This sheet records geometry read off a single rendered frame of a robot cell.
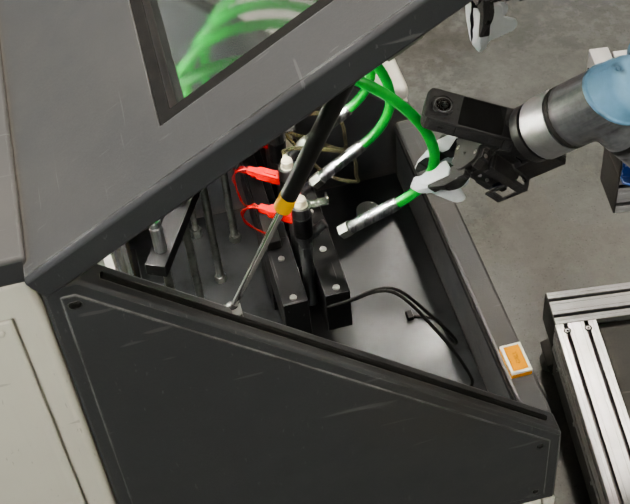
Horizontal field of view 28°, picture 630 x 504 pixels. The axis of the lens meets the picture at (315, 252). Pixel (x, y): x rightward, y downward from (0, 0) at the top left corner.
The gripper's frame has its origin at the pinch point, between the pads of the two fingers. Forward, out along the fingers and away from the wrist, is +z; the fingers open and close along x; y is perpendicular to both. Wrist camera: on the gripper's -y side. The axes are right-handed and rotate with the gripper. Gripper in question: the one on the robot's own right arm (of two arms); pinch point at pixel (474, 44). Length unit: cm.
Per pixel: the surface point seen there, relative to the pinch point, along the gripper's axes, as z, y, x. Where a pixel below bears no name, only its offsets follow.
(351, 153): 11.0, -19.7, -4.6
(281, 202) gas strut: -23, -36, -44
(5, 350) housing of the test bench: -13, -66, -47
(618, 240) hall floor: 124, 61, 60
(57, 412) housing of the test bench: -2, -64, -47
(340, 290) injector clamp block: 25.8, -25.3, -16.5
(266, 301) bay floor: 41, -35, -3
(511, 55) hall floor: 124, 61, 137
